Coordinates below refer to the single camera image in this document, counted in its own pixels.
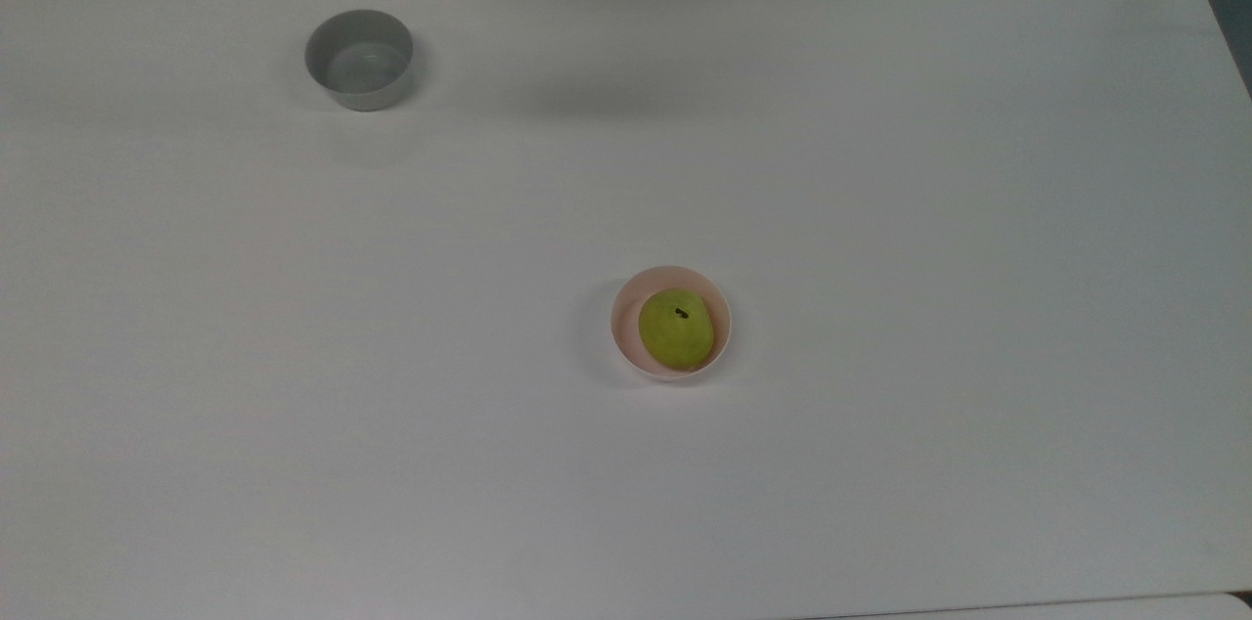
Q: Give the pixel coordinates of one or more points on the green pear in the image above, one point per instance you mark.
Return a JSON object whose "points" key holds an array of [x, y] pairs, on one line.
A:
{"points": [[675, 332]]}

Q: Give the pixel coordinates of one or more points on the grey bowl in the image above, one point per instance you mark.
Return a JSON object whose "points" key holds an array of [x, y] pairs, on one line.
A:
{"points": [[358, 63]]}

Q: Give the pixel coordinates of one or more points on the pink bowl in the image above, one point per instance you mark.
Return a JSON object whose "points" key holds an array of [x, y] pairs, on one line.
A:
{"points": [[623, 327]]}

